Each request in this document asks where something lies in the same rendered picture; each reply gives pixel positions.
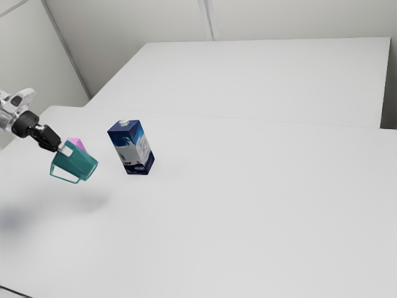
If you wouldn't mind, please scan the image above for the blue milk carton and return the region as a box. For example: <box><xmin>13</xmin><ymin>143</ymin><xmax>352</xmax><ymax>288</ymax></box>
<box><xmin>107</xmin><ymin>119</ymin><xmax>156</xmax><ymax>176</ymax></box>

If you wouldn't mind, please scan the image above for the teal faceted mug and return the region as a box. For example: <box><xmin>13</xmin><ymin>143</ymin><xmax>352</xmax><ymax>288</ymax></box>
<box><xmin>49</xmin><ymin>143</ymin><xmax>99</xmax><ymax>185</ymax></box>

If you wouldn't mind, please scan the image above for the pink block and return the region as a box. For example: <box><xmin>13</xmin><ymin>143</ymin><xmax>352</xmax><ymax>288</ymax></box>
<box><xmin>66</xmin><ymin>137</ymin><xmax>88</xmax><ymax>154</ymax></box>

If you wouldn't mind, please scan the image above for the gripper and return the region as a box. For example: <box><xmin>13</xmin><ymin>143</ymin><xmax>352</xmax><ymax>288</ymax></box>
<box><xmin>11</xmin><ymin>110</ymin><xmax>73</xmax><ymax>157</ymax></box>

